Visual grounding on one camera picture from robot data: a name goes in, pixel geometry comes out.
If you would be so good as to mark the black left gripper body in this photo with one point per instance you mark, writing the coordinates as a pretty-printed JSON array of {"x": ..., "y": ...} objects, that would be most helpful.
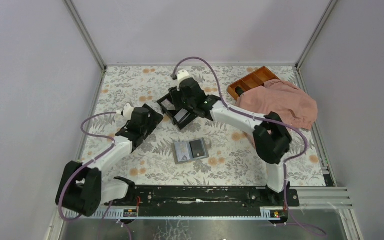
[{"x": 142, "y": 132}]

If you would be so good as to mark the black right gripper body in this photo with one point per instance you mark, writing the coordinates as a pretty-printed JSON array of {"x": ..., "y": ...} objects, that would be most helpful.
[{"x": 179, "y": 100}]

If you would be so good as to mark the black card holder box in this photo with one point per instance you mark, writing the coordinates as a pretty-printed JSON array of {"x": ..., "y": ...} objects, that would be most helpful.
[{"x": 178, "y": 105}]

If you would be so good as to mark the stack of cards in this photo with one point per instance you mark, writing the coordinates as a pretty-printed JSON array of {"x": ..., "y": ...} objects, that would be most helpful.
[{"x": 178, "y": 115}]

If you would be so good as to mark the dark grey credit card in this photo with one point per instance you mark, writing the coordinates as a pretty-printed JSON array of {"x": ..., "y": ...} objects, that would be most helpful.
[{"x": 198, "y": 149}]

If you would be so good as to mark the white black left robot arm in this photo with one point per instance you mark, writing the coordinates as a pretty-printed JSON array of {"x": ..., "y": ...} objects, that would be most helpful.
[{"x": 81, "y": 188}]

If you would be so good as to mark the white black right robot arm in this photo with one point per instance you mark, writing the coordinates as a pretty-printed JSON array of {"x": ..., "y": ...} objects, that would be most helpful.
[{"x": 271, "y": 138}]

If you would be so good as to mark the orange compartment tray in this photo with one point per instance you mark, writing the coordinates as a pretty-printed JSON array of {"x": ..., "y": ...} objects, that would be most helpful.
[{"x": 254, "y": 79}]

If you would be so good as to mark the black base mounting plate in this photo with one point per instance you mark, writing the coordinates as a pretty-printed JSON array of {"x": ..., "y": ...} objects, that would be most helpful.
[{"x": 210, "y": 198}]

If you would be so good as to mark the pink cloth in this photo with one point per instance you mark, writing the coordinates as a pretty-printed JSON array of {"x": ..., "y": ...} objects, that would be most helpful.
[{"x": 295, "y": 107}]

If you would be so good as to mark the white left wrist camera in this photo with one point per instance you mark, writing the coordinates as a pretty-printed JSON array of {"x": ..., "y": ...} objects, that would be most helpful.
[{"x": 126, "y": 111}]

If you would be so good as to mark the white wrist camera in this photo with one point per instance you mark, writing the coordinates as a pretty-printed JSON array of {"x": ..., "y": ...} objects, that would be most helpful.
[
  {"x": 126, "y": 111},
  {"x": 180, "y": 76}
]

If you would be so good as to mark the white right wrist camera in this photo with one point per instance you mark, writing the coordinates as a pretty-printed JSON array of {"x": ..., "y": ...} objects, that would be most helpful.
[{"x": 180, "y": 76}]

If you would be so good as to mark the white slotted cable duct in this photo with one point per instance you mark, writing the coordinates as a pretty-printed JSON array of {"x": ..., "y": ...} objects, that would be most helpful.
[{"x": 128, "y": 213}]

